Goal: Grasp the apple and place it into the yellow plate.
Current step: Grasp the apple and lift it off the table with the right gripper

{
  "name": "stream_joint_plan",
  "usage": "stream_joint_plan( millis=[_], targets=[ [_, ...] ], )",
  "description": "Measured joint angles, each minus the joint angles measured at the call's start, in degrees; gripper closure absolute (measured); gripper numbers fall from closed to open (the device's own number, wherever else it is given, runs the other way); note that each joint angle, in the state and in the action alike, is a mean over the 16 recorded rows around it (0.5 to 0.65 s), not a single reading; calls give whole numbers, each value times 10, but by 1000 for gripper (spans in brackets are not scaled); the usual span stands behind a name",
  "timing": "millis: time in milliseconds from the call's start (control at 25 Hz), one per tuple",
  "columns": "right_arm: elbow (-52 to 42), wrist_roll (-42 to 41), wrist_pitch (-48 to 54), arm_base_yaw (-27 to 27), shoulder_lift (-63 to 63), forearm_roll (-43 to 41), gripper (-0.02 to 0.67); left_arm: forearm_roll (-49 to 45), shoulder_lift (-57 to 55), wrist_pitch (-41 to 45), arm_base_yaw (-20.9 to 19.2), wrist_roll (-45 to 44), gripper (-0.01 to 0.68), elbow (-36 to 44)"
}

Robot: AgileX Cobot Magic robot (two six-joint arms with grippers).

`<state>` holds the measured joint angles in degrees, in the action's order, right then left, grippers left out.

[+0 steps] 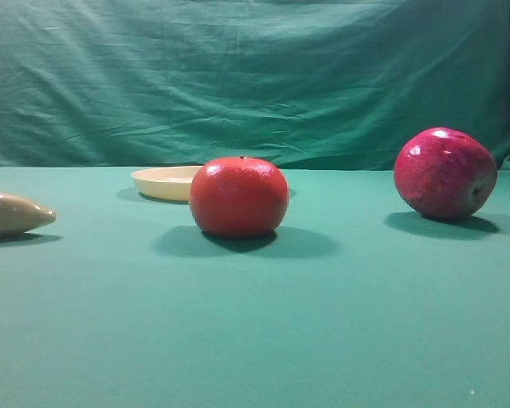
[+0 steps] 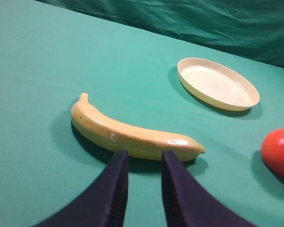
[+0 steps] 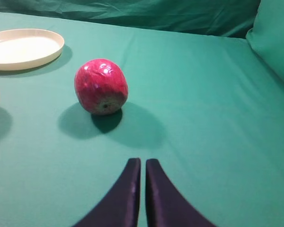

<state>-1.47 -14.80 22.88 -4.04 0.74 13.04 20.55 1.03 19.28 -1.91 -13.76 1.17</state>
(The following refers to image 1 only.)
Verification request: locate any yellow plate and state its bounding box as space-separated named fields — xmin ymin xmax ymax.
xmin=131 ymin=165 xmax=201 ymax=201

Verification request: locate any orange-red tangerine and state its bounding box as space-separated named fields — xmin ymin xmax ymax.
xmin=189 ymin=156 xmax=289 ymax=238

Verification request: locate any olive green elongated fruit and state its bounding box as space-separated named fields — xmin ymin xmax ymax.
xmin=0 ymin=192 xmax=57 ymax=237

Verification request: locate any dark red apple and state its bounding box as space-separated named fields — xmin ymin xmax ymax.
xmin=394 ymin=127 xmax=498 ymax=220

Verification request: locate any green backdrop cloth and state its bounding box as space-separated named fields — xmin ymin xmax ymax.
xmin=0 ymin=1 xmax=510 ymax=170

